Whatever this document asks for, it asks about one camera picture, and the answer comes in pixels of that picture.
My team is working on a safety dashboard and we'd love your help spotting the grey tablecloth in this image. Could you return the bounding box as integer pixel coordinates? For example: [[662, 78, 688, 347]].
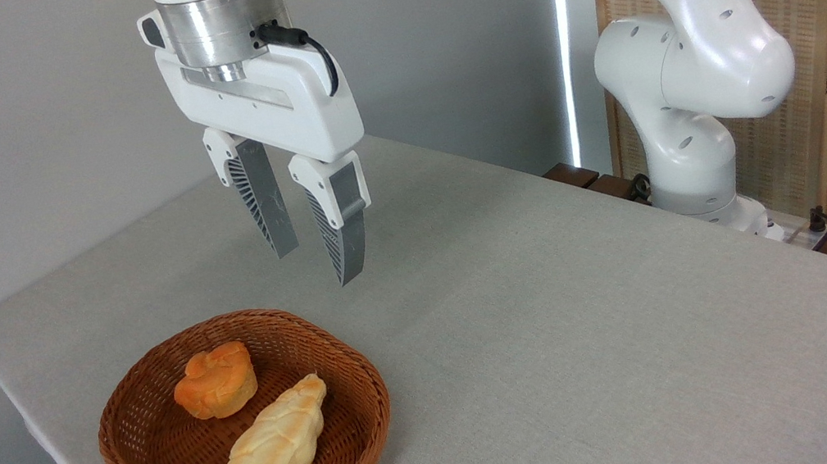
[[0, 62, 827, 464]]

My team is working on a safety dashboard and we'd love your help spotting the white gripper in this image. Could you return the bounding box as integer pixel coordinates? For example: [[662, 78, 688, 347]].
[[135, 0, 389, 312]]

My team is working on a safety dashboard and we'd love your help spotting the long braided pale bread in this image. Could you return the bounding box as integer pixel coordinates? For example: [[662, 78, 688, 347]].
[[189, 371, 340, 464]]

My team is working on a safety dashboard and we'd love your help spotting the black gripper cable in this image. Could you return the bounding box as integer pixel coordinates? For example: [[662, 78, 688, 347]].
[[252, 12, 343, 108]]

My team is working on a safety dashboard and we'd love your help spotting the brown wicker basket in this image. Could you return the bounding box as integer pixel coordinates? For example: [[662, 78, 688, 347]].
[[81, 289, 402, 464]]

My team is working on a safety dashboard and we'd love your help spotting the round orange bread bun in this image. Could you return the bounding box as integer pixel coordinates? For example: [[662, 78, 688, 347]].
[[167, 339, 263, 426]]

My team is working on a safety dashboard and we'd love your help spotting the bright vertical light strip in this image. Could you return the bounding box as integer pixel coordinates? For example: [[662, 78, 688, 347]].
[[547, 0, 600, 170]]

